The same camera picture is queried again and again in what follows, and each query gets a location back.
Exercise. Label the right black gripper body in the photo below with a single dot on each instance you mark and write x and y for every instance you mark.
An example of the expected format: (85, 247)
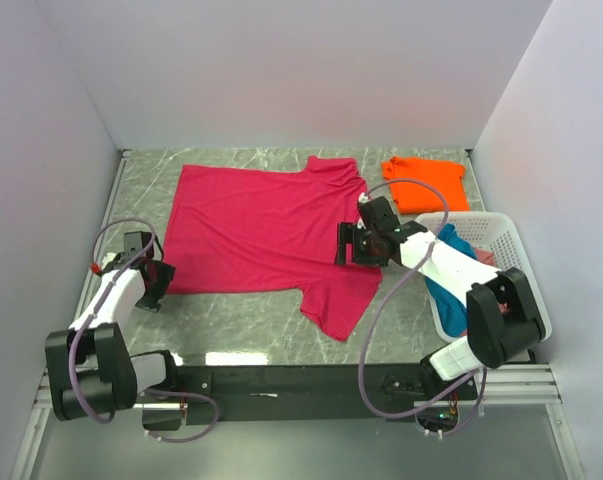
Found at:
(350, 244)

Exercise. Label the salmon pink t shirt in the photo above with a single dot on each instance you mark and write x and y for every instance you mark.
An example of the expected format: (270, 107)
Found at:
(488, 258)

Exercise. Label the white plastic laundry basket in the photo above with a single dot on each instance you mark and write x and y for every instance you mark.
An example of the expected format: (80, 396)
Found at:
(496, 233)

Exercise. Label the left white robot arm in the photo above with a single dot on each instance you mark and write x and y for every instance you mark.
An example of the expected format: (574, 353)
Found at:
(90, 370)

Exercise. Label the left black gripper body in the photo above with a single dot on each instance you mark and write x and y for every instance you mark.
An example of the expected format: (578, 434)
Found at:
(156, 284)

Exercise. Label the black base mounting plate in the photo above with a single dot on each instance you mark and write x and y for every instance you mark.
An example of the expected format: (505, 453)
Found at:
(280, 393)

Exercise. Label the teal t shirt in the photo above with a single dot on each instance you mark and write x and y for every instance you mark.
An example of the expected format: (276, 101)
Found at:
(452, 314)

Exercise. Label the aluminium rail frame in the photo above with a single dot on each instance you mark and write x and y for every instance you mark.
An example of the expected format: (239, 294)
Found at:
(520, 433)

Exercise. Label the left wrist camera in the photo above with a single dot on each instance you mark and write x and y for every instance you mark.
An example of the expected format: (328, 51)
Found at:
(103, 262)

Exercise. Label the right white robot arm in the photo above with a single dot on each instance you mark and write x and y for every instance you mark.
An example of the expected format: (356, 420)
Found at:
(505, 314)

